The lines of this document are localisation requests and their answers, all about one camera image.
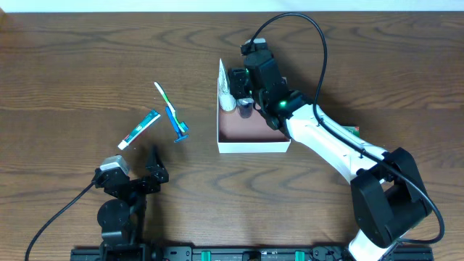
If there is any clear bottle with blue liquid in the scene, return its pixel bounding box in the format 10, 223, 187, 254
236, 98, 254, 119

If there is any white patterned cream tube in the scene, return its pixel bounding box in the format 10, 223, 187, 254
217, 59, 236, 112

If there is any green white toothpaste tube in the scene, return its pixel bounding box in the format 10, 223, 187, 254
117, 110, 161, 150

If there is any green soap bar package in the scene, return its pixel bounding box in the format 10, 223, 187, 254
344, 126, 360, 137

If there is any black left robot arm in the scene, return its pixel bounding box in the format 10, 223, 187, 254
93, 147, 169, 246

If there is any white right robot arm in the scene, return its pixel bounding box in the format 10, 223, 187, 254
228, 38, 434, 260

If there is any blue disposable razor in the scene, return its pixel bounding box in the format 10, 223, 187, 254
165, 107, 189, 143

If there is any green white toothbrush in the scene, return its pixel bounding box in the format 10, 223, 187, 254
154, 82, 188, 133

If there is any white box with pink interior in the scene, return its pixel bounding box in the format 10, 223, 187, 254
216, 92, 291, 154

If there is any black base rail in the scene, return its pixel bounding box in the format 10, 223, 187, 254
70, 243, 434, 261

